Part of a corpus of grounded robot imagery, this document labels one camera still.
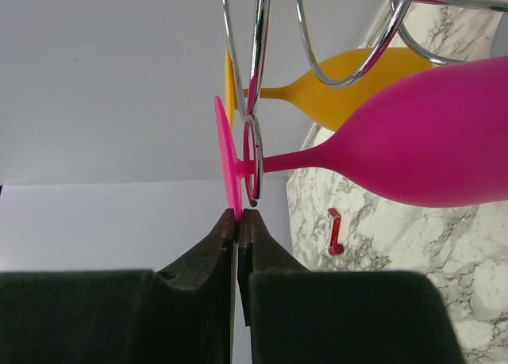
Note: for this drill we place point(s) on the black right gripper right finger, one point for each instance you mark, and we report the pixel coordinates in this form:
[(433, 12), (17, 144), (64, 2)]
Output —
[(298, 315)]

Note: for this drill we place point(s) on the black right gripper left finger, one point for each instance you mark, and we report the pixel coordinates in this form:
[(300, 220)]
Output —
[(180, 314)]

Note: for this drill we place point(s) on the yellow wine glass front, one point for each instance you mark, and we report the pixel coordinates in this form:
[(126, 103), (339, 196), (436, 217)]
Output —
[(331, 107)]

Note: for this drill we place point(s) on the pink wine glass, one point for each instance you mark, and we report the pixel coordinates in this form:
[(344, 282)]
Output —
[(416, 142)]

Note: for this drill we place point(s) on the chrome wine glass rack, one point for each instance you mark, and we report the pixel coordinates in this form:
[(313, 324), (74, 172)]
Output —
[(258, 62)]

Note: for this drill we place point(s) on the red marker pen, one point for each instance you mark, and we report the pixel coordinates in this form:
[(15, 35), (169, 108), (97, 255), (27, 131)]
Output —
[(335, 247)]

